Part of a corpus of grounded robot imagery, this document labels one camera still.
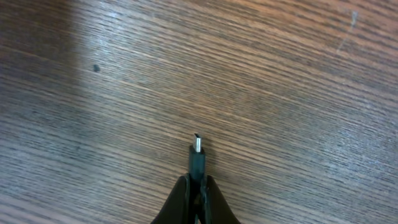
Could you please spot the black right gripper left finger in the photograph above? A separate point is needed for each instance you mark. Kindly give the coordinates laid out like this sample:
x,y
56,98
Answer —
x,y
175,208

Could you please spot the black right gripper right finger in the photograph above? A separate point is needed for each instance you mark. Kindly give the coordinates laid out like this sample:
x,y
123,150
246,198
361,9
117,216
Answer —
x,y
215,209

